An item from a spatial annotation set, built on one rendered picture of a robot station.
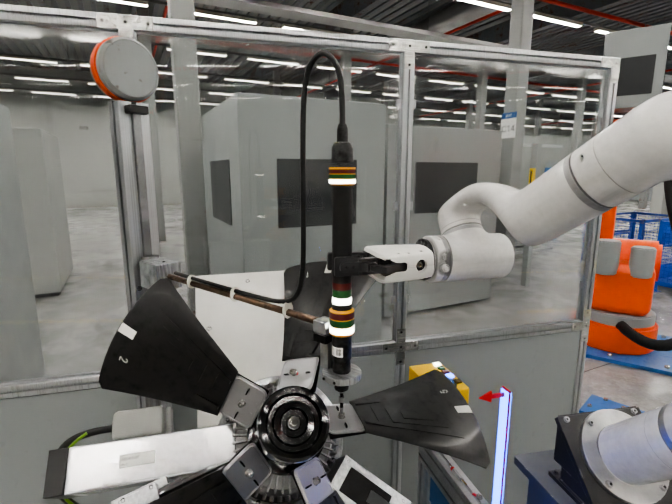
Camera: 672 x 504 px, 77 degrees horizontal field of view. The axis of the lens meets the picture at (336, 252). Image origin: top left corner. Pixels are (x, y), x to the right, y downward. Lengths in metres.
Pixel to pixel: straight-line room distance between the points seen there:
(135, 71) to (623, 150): 1.08
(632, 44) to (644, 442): 3.84
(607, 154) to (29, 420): 1.61
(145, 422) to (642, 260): 4.04
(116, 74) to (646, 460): 1.42
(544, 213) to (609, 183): 0.09
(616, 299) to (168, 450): 4.07
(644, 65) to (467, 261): 3.85
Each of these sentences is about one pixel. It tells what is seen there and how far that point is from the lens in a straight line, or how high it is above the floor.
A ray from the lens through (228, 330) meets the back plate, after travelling 1.08.
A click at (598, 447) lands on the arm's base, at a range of 1.15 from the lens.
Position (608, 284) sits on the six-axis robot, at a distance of 4.48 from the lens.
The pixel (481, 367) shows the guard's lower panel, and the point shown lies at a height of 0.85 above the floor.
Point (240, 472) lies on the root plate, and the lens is 0.79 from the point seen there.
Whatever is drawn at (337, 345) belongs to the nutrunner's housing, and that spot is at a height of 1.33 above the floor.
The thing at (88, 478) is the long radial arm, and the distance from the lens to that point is 0.93.
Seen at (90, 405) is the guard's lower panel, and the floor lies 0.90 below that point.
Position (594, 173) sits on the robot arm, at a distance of 0.61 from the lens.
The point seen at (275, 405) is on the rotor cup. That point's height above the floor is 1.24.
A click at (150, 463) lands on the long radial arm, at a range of 0.91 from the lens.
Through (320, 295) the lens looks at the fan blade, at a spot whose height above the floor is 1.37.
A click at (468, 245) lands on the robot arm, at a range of 0.78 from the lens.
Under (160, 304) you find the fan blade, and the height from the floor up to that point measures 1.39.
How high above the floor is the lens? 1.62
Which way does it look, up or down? 11 degrees down
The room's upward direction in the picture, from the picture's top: straight up
